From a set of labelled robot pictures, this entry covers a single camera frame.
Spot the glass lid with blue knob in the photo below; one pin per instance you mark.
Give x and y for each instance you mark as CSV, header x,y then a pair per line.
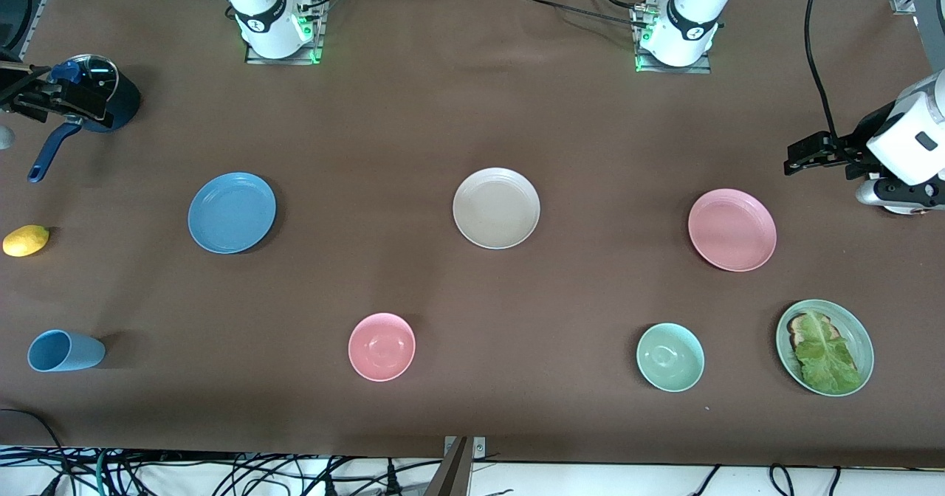
x,y
100,71

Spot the beige shallow plate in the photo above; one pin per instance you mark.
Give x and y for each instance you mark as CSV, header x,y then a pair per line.
x,y
496,208

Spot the blue shallow plate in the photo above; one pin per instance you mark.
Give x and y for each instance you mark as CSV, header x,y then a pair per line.
x,y
231,212

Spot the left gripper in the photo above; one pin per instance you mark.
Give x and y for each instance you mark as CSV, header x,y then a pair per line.
x,y
861,144

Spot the silver bracket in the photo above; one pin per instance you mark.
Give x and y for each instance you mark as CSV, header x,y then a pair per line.
x,y
480,446

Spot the brown table cover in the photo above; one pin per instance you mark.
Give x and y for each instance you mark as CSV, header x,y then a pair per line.
x,y
413,112

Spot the green plate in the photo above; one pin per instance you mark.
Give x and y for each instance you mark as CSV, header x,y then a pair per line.
x,y
856,333

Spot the dark brown bar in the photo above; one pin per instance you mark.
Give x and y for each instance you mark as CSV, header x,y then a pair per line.
x,y
452,477

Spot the small pink bowl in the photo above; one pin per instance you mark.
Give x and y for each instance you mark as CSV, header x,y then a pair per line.
x,y
382,347

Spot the toasted bread slice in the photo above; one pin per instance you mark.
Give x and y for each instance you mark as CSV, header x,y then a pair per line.
x,y
796,330

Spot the yellow lemon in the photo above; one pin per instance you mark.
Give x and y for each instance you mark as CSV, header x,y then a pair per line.
x,y
26,240

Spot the dark blue saucepan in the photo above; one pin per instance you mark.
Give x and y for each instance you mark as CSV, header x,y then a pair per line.
x,y
127,101

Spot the pink shallow plate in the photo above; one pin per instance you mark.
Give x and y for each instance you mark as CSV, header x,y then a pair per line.
x,y
732,230

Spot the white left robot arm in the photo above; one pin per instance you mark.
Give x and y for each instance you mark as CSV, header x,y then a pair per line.
x,y
690,9

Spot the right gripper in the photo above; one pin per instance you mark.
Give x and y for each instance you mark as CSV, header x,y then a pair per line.
x,y
29,101

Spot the blue cup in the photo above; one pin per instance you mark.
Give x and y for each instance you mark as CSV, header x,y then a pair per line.
x,y
66,351

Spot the green lettuce leaf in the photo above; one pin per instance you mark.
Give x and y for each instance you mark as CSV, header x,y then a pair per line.
x,y
827,359

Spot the small green bowl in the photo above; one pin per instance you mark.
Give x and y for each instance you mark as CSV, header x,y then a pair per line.
x,y
670,357

